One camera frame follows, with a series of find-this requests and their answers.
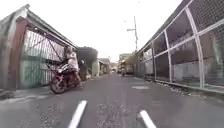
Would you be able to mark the row of houses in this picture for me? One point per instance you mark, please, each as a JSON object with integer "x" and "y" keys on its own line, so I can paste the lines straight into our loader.
{"x": 96, "y": 63}

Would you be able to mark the vehicle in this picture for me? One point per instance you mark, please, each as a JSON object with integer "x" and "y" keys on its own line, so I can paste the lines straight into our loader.
{"x": 128, "y": 69}

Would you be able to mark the grey asphalt road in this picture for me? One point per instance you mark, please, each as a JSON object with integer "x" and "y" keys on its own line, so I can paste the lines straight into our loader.
{"x": 113, "y": 96}

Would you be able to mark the utility pole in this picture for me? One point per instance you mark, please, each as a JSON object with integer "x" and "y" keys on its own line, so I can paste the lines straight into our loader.
{"x": 135, "y": 33}

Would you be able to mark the person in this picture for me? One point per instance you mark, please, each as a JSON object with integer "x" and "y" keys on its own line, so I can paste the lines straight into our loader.
{"x": 73, "y": 63}

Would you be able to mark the red motorcycle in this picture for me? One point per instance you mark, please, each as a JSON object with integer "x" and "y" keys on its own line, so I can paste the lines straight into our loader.
{"x": 63, "y": 78}

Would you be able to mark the robot's own part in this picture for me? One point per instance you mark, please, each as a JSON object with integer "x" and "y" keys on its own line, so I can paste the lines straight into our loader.
{"x": 147, "y": 119}
{"x": 77, "y": 115}

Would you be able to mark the green metal gate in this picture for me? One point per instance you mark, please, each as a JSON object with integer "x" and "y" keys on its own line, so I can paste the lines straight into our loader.
{"x": 40, "y": 60}

